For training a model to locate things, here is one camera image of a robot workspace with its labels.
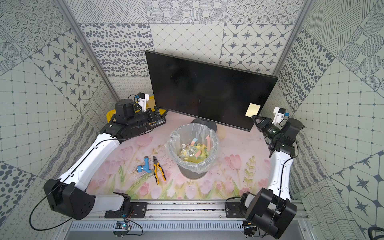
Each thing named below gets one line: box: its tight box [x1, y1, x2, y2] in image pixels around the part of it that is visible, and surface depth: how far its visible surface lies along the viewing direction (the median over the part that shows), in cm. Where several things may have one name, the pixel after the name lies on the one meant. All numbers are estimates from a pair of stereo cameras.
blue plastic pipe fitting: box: [137, 155, 152, 174], surface depth 89 cm
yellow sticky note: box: [245, 103, 261, 118], surface depth 75 cm
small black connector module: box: [242, 221, 258, 239], surface depth 73 cm
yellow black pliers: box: [153, 155, 167, 185], surface depth 88 cm
